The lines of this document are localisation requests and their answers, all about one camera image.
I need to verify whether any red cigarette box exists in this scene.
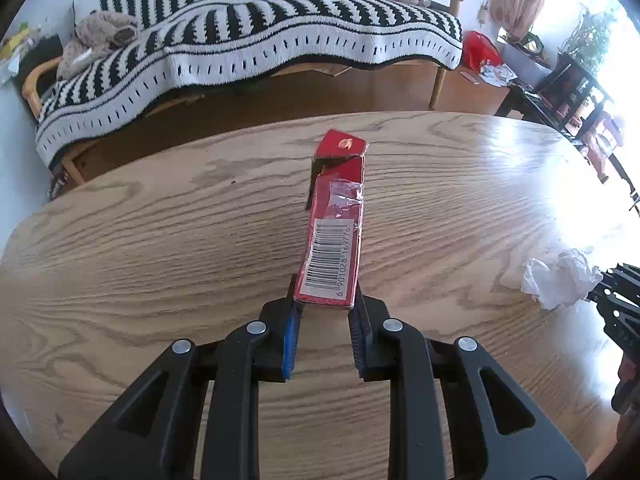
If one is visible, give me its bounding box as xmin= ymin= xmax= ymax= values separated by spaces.
xmin=294 ymin=129 xmax=369 ymax=309

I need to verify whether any crumpled white paper bag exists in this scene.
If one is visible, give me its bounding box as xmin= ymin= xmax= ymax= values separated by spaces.
xmin=477 ymin=62 xmax=518 ymax=87

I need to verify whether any black bag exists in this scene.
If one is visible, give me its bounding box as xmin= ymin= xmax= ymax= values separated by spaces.
xmin=35 ymin=35 xmax=64 ymax=62

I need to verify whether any brown plush toy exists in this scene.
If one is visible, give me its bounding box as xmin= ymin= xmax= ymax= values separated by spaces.
xmin=56 ymin=10 xmax=142 ymax=81

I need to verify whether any floral curtain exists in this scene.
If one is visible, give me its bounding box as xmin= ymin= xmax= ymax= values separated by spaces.
xmin=490 ymin=0 xmax=549 ymax=42

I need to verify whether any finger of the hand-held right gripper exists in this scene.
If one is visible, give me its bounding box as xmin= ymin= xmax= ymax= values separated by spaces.
xmin=601 ymin=305 xmax=640 ymax=357
xmin=591 ymin=262 xmax=640 ymax=308

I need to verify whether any white tissue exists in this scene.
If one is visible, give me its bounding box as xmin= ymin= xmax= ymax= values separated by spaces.
xmin=520 ymin=250 xmax=604 ymax=311

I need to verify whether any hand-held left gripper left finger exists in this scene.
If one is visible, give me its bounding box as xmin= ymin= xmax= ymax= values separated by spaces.
xmin=59 ymin=274 xmax=302 ymax=480

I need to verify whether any potted green plant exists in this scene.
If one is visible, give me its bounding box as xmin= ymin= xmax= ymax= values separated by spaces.
xmin=557 ymin=2 xmax=619 ymax=73

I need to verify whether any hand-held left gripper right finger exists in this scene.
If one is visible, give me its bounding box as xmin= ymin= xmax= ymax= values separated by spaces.
xmin=348 ymin=282 xmax=587 ymax=480

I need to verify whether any black white striped blanket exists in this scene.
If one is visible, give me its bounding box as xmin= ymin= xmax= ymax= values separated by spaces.
xmin=35 ymin=0 xmax=463 ymax=168

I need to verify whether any black plant stand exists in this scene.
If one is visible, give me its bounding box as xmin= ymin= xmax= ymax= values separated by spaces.
xmin=497 ymin=52 xmax=615 ymax=147

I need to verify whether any yellow plastic packet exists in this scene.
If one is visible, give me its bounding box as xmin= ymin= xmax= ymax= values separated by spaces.
xmin=0 ymin=22 xmax=38 ymax=62

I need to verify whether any striped black white sofa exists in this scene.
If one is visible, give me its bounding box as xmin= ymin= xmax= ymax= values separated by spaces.
xmin=22 ymin=0 xmax=466 ymax=191

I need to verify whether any red plastic bag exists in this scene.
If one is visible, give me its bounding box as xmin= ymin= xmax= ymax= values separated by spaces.
xmin=462 ymin=30 xmax=502 ymax=69

